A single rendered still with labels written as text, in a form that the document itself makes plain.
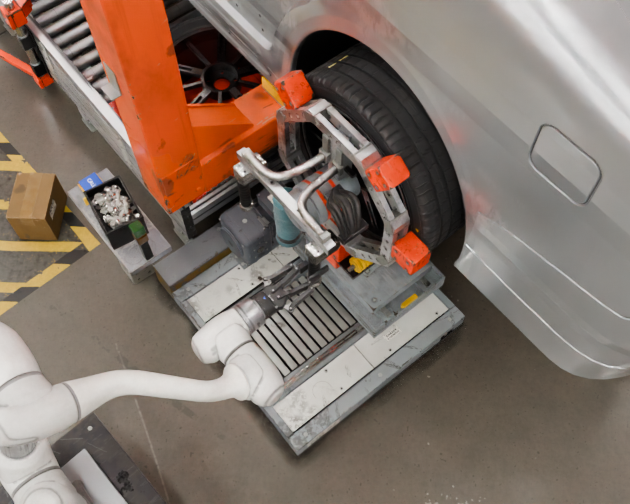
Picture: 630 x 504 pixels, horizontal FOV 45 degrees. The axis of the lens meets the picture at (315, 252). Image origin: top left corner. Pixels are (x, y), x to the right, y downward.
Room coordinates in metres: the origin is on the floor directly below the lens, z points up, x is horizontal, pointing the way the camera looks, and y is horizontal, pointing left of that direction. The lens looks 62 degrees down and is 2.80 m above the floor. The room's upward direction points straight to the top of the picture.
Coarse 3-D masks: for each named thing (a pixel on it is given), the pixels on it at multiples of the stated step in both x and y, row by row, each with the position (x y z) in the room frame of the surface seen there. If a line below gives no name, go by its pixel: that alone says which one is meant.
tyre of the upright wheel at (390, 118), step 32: (352, 64) 1.50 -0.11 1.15; (384, 64) 1.48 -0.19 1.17; (320, 96) 1.45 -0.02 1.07; (352, 96) 1.36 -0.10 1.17; (384, 96) 1.36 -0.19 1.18; (384, 128) 1.26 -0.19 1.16; (416, 128) 1.28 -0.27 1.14; (416, 160) 1.19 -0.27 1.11; (448, 160) 1.22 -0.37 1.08; (416, 192) 1.13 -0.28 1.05; (448, 192) 1.16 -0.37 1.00; (416, 224) 1.11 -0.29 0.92; (448, 224) 1.12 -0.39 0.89
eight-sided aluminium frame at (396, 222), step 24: (288, 120) 1.43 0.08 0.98; (312, 120) 1.34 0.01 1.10; (336, 120) 1.33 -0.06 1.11; (288, 144) 1.46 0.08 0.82; (336, 144) 1.26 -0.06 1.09; (360, 144) 1.25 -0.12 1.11; (288, 168) 1.44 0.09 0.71; (360, 168) 1.18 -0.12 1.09; (384, 192) 1.16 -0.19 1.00; (384, 216) 1.10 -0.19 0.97; (408, 216) 1.10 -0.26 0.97; (360, 240) 1.22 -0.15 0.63; (384, 240) 1.09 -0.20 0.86; (384, 264) 1.07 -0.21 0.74
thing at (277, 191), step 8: (240, 152) 1.31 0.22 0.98; (240, 160) 1.30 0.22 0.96; (248, 168) 1.27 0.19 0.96; (256, 176) 1.24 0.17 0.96; (264, 184) 1.21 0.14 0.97; (272, 184) 1.20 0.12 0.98; (272, 192) 1.18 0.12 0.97; (280, 192) 1.18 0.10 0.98; (280, 200) 1.15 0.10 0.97; (288, 200) 1.15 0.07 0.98; (288, 208) 1.13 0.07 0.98; (296, 208) 1.12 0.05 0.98; (296, 216) 1.10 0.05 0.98; (304, 224) 1.07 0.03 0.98; (312, 232) 1.05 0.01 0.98; (328, 248) 1.00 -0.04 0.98
